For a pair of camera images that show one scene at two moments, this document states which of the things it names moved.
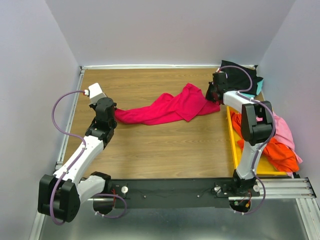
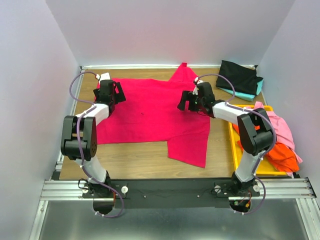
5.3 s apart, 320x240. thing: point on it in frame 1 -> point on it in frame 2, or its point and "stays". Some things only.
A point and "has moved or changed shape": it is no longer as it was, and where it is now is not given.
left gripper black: [93, 105] -> [119, 96]
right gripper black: [207, 96] -> [186, 95]
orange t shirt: [282, 155] stays
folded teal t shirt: [259, 86] stays
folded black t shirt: [238, 79] stays
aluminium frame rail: [298, 189] stays
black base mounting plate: [176, 193] stays
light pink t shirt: [283, 132] stays
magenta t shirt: [188, 103] has moved or changed shape
